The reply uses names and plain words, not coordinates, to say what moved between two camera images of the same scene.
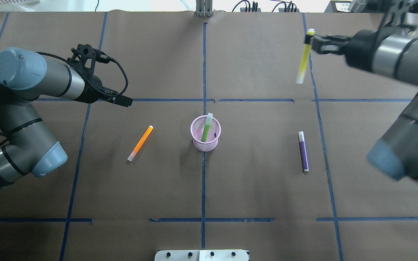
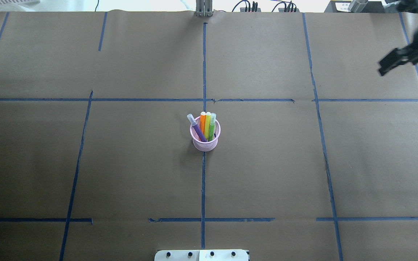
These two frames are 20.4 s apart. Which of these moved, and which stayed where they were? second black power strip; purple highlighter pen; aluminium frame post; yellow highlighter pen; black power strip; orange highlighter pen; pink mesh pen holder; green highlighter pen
Moved: purple highlighter pen; yellow highlighter pen; green highlighter pen; orange highlighter pen
Stayed: black power strip; pink mesh pen holder; aluminium frame post; second black power strip
